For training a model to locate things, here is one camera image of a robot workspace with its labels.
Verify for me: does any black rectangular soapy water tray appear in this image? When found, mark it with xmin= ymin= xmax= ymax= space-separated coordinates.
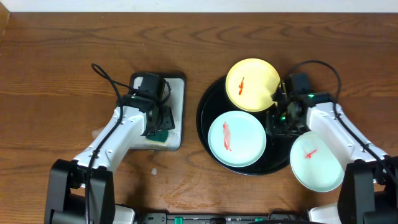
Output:
xmin=130 ymin=72 xmax=185 ymax=151

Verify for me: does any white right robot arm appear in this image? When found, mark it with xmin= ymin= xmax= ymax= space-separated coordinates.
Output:
xmin=267 ymin=87 xmax=397 ymax=223

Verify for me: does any mint plate with small stain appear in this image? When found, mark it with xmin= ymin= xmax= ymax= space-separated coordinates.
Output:
xmin=290 ymin=131 xmax=344 ymax=192

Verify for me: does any round black tray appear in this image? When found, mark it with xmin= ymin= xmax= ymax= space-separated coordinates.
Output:
xmin=196 ymin=76 xmax=297 ymax=175

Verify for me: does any yellow plate with red stain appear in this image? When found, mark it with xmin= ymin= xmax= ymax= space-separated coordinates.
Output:
xmin=225 ymin=58 xmax=280 ymax=112

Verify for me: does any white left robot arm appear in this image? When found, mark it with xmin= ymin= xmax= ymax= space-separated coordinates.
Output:
xmin=44 ymin=95 xmax=175 ymax=223

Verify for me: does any green scrubbing sponge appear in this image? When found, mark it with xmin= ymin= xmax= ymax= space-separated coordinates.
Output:
xmin=146 ymin=130 xmax=169 ymax=144

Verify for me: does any mint plate with long stain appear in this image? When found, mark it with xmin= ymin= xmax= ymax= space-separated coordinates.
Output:
xmin=207 ymin=111 xmax=267 ymax=167

